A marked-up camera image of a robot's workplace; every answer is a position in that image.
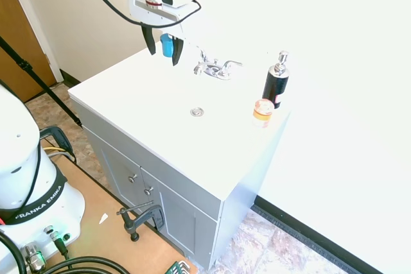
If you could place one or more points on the chrome sink drain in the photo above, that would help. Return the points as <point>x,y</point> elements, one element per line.
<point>196,112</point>

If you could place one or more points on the green hex key set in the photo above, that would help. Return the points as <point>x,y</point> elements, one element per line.
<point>177,268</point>

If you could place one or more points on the blue plastic cup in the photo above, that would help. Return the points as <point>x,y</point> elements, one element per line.
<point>166,46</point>

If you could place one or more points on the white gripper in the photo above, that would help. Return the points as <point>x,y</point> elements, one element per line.
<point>152,14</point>

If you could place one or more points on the brown wooden door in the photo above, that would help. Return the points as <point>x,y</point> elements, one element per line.
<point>19,39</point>

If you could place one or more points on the round cabinet door knob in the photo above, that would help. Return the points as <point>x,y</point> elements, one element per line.
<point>132,177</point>
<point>148,190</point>

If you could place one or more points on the chrome sink faucet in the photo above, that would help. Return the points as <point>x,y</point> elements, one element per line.
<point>215,67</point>

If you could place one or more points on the black camera stand leg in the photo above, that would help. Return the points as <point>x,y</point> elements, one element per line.
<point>35,76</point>

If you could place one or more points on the white sink countertop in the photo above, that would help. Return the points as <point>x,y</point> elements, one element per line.
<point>180,120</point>

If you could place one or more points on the black soap dispenser bottle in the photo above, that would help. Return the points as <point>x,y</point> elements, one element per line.
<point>276,83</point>

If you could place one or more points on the grey vanity cabinet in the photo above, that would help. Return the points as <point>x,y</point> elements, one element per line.
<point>167,190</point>

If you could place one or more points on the wooden base board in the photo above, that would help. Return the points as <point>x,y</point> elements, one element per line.
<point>106,222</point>

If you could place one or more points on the orange pill bottle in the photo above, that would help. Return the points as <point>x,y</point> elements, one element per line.
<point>263,113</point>

